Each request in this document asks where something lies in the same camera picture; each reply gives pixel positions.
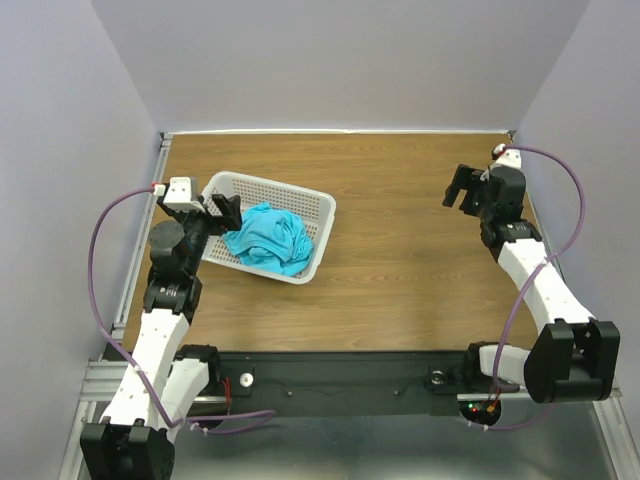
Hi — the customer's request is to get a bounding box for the turquoise t shirt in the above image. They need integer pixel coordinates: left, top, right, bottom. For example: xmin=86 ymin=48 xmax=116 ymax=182
xmin=222 ymin=202 xmax=314 ymax=277

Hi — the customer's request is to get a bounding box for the white plastic basket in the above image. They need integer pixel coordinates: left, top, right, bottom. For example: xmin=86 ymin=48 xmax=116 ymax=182
xmin=202 ymin=171 xmax=336 ymax=285

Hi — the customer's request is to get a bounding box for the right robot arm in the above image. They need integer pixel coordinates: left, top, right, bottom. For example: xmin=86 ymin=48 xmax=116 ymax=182
xmin=443 ymin=164 xmax=620 ymax=403

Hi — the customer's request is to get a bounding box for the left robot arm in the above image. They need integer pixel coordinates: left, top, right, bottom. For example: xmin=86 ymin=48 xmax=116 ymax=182
xmin=80 ymin=194 xmax=242 ymax=479

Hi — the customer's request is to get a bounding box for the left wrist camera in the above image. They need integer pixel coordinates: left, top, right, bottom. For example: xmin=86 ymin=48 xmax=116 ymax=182
xmin=152 ymin=177 xmax=205 ymax=213

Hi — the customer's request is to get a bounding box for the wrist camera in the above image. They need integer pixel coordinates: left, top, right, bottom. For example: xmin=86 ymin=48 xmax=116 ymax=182
xmin=489 ymin=143 xmax=522 ymax=170
xmin=152 ymin=177 xmax=205 ymax=213

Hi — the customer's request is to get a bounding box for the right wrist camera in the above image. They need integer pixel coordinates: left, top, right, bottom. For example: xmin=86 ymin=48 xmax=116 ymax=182
xmin=489 ymin=143 xmax=522 ymax=170

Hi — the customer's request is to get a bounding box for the aluminium frame rail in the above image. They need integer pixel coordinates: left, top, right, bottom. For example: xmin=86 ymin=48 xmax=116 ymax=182
xmin=57 ymin=130 xmax=174 ymax=480

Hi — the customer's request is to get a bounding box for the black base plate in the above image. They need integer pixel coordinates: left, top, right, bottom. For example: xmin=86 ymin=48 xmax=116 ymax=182
xmin=220 ymin=350 xmax=495 ymax=417

